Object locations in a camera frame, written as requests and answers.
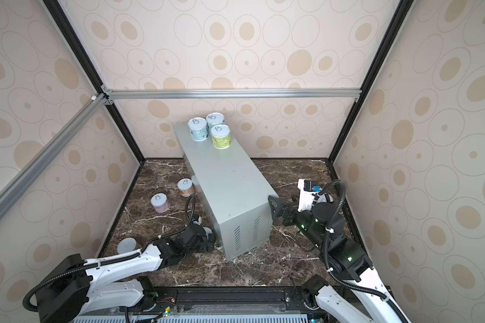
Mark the pink label can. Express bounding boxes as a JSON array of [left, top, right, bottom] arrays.
[[116, 238, 139, 254], [150, 193, 170, 213]]

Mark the green label can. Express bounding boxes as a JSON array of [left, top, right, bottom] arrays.
[[210, 125, 231, 149]]

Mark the teal label can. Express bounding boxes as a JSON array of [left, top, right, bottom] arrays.
[[187, 117, 208, 142], [206, 113, 225, 129]]

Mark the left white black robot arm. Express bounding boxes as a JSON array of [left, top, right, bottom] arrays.
[[22, 194, 215, 322]]

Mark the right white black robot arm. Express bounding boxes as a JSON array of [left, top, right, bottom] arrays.
[[268, 180, 408, 322]]

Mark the grey metal cabinet box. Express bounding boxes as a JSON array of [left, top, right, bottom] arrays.
[[174, 124, 277, 261]]

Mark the orange label can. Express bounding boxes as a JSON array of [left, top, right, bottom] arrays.
[[176, 178, 195, 197]]

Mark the left slanted aluminium bar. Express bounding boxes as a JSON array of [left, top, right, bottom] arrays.
[[0, 94, 106, 220]]

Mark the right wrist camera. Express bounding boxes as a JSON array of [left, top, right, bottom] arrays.
[[297, 179, 334, 211]]

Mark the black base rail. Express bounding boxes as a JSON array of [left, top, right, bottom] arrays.
[[55, 285, 405, 323]]

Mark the horizontal aluminium frame bar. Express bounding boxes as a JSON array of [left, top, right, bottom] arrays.
[[102, 88, 362, 100]]

